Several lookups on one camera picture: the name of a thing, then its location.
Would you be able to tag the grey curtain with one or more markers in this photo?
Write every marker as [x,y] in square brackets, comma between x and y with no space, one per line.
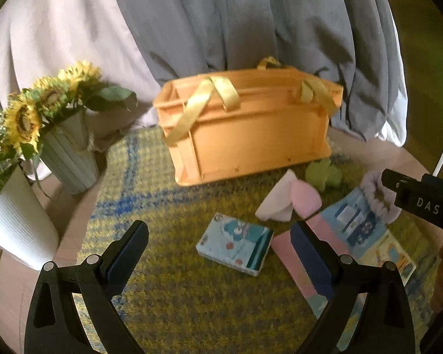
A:
[225,18]

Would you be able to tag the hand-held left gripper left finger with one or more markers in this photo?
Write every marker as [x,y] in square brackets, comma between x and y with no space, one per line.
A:
[127,254]

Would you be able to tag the fuzzy lilac scrunchie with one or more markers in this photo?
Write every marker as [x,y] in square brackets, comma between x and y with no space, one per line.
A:
[373,191]

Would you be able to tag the yellow and blue woven mat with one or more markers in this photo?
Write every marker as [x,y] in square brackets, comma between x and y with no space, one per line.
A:
[177,258]

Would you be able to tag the white curtain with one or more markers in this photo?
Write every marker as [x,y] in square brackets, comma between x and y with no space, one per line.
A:
[59,37]

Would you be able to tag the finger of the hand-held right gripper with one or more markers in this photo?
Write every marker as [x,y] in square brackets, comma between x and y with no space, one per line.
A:
[400,180]

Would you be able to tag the small blue illustrated box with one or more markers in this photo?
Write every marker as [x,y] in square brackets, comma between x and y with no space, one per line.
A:
[234,243]

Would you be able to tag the green ribbed vase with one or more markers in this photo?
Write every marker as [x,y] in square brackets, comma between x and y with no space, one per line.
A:
[68,155]

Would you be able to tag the printed soft cloth book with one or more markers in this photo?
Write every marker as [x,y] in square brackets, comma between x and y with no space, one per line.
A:
[358,225]

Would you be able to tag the artificial sunflower bouquet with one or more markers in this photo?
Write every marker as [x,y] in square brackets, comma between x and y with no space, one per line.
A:
[44,99]

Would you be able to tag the white ribbed pot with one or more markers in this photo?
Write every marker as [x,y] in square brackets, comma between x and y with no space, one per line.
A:
[16,221]

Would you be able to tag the white cloth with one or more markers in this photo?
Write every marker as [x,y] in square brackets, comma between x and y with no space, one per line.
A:
[277,197]

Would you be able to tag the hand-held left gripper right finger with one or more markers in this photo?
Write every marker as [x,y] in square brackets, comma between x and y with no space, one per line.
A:
[312,260]

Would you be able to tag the pink powder puff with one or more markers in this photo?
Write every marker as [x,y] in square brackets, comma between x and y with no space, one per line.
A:
[306,199]

